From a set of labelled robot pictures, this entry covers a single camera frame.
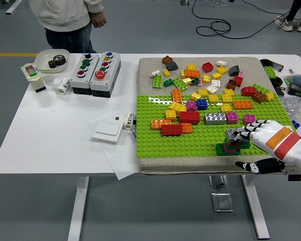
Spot black metal gear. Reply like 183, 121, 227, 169
52, 54, 67, 66
48, 59, 63, 69

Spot red 2x4 brick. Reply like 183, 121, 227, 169
179, 111, 201, 125
161, 124, 184, 137

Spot grey four-button control box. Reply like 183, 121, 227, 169
69, 53, 101, 95

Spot white wall switch plate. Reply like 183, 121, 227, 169
91, 120, 122, 144

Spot white background table leg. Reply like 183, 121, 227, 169
5, 0, 24, 15

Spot metal floor socket plate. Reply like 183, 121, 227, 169
211, 192, 234, 213

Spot robot right hand white shell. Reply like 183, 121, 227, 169
232, 119, 301, 175

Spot person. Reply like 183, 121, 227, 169
274, 0, 301, 33
28, 0, 108, 54

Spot white plastic bowl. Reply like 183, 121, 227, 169
34, 48, 70, 74

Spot yellow arch brick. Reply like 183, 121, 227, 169
168, 101, 188, 113

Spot magenta 2x2 brick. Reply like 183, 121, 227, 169
242, 113, 257, 126
225, 111, 239, 125

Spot blue 2x2 brick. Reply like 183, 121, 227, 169
197, 98, 209, 111

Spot grey metal floor box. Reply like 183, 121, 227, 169
208, 175, 228, 188

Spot dark green base brick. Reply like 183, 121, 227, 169
215, 143, 241, 157

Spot magenta slope brick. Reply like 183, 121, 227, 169
185, 99, 199, 112

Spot red curved brick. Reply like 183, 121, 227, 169
240, 86, 258, 97

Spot magenta toy brick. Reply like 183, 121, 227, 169
223, 143, 240, 154

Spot black floor cable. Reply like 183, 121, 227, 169
192, 0, 291, 40

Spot person's left hand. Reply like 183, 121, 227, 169
90, 9, 108, 29

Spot green studded baseplate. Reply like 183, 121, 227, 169
136, 92, 298, 158

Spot grey emergency-stop control box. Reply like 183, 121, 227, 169
89, 51, 122, 98

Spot white paper sheet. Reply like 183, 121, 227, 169
88, 117, 141, 181

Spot black glossy rectangular module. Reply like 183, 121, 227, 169
270, 61, 284, 72

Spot black electronic module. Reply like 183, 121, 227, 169
287, 83, 301, 99

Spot lime green toy brick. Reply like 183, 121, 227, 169
263, 65, 277, 79

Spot grey 2x4 brick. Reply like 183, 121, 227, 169
225, 128, 251, 142
204, 112, 227, 125

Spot black ring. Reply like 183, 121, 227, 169
269, 76, 284, 87

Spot clear bag blue parts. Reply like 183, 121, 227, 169
283, 74, 301, 87

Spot white labelled tube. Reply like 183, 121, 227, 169
122, 112, 136, 131

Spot white red-green switch module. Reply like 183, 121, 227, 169
20, 62, 47, 93

